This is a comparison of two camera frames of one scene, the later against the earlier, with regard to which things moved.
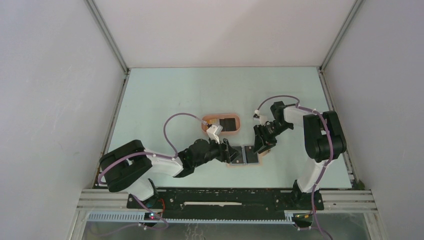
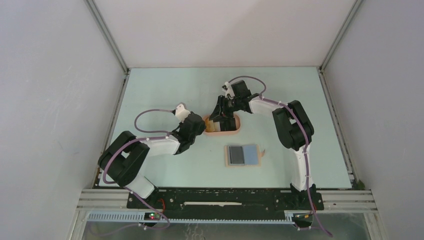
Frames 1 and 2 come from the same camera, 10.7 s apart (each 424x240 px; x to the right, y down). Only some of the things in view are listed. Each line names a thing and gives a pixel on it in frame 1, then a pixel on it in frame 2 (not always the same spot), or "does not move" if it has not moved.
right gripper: (259, 145) -> (218, 113)
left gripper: (226, 153) -> (201, 128)
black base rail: (224, 200) does not move
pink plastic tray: (220, 116) does not move
